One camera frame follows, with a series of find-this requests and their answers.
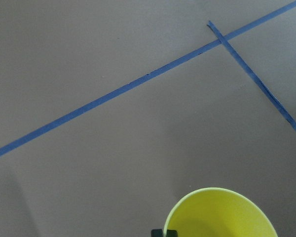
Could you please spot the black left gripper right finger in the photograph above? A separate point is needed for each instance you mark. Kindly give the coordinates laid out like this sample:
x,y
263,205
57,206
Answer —
x,y
171,233

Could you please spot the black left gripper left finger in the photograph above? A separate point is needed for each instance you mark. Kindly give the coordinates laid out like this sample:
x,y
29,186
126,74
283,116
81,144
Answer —
x,y
157,233

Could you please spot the yellow plastic cup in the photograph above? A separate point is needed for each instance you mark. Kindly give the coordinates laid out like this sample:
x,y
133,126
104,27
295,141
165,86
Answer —
x,y
217,212

